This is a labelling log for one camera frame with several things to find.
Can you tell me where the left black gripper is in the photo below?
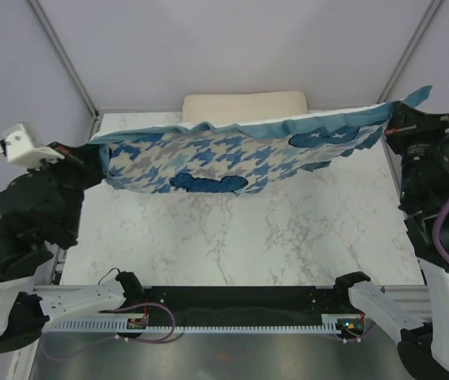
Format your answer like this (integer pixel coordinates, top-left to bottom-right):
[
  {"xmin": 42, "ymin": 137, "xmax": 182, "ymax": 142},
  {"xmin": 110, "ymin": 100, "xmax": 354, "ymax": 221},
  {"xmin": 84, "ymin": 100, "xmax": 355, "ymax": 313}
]
[{"xmin": 34, "ymin": 140, "xmax": 112, "ymax": 241}]

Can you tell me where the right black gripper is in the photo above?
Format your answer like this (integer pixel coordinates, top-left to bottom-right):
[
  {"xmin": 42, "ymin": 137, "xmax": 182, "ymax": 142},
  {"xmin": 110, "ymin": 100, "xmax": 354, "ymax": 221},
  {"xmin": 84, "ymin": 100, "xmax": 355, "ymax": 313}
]
[{"xmin": 386, "ymin": 101, "xmax": 449, "ymax": 205}]

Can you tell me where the blue frilled white pillowcase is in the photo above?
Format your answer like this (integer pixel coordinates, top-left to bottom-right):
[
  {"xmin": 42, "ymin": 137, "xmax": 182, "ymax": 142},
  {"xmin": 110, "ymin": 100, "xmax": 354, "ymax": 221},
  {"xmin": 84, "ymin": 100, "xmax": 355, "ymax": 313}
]
[{"xmin": 87, "ymin": 84, "xmax": 434, "ymax": 197}]

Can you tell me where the cream white pillow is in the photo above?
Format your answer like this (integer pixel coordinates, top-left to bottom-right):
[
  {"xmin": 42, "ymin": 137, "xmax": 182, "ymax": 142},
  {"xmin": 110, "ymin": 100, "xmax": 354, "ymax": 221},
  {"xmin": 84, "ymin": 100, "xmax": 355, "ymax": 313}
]
[{"xmin": 182, "ymin": 91, "xmax": 309, "ymax": 125}]

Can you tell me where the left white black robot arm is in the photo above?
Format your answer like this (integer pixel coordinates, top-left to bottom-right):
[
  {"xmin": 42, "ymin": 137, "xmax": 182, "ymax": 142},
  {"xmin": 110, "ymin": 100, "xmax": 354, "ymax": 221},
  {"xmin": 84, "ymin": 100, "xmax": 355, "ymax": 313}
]
[{"xmin": 0, "ymin": 142, "xmax": 145, "ymax": 354}]

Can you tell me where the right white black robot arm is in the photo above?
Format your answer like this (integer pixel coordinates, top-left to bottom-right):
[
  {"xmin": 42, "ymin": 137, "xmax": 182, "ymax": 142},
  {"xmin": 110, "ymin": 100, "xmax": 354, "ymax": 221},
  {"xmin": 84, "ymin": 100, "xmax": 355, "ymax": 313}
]
[{"xmin": 332, "ymin": 101, "xmax": 449, "ymax": 379}]

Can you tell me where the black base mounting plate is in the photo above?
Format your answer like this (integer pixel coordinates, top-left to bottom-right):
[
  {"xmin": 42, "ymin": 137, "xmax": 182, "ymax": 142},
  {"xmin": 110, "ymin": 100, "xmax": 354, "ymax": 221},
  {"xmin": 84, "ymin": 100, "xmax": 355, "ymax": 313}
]
[{"xmin": 145, "ymin": 286, "xmax": 357, "ymax": 323}]

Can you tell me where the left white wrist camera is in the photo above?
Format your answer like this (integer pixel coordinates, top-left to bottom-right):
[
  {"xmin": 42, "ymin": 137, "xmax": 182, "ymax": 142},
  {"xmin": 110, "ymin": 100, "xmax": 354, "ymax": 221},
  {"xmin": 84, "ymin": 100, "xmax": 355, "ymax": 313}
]
[{"xmin": 0, "ymin": 123, "xmax": 64, "ymax": 169}]

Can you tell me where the left aluminium frame post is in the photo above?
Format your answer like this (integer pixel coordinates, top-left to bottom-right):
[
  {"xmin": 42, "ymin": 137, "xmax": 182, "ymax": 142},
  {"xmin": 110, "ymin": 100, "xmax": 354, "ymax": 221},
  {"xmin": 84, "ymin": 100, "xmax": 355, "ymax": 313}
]
[{"xmin": 25, "ymin": 0, "xmax": 99, "ymax": 121}]

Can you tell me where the aluminium frame post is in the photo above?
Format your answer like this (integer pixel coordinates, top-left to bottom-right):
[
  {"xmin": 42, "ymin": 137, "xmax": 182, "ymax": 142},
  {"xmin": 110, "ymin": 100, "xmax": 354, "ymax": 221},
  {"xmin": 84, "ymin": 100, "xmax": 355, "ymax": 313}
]
[
  {"xmin": 377, "ymin": 0, "xmax": 446, "ymax": 103},
  {"xmin": 25, "ymin": 0, "xmax": 99, "ymax": 121}
]

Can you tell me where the right aluminium frame post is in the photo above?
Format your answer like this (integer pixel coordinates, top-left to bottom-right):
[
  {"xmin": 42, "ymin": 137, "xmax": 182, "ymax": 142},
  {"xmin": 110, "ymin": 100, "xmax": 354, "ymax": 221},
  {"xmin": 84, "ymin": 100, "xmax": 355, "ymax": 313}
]
[{"xmin": 377, "ymin": 0, "xmax": 446, "ymax": 103}]

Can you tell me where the aluminium front frame rail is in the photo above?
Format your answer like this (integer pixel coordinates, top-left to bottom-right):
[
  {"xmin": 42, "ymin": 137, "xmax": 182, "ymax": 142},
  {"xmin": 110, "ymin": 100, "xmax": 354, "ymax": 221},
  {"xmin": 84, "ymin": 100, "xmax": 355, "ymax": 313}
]
[{"xmin": 33, "ymin": 285, "xmax": 432, "ymax": 320}]

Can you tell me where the white slotted cable duct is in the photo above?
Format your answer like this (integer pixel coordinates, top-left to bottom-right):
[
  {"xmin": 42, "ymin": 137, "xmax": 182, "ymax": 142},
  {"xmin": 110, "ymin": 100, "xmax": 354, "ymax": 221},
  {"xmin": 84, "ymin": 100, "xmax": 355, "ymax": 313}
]
[{"xmin": 51, "ymin": 314, "xmax": 340, "ymax": 334}]

